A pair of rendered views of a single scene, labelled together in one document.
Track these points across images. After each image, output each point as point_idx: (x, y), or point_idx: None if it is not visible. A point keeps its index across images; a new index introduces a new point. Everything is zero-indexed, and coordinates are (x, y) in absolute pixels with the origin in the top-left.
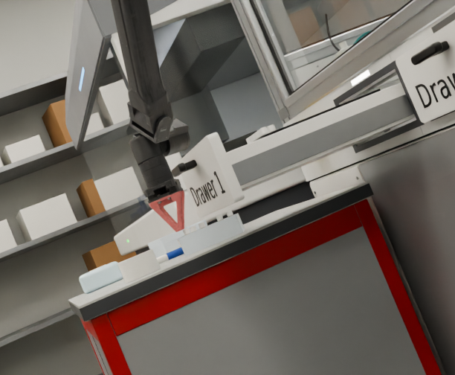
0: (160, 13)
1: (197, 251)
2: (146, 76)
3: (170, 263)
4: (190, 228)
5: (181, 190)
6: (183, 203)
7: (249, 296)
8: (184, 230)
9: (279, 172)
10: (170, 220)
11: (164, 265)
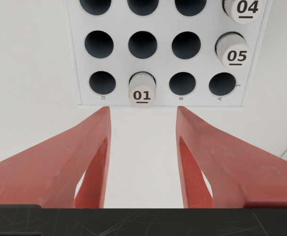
0: None
1: (265, 31)
2: None
3: None
4: (247, 62)
5: (211, 209)
6: (80, 149)
7: None
8: (154, 98)
9: None
10: (200, 171)
11: (271, 126)
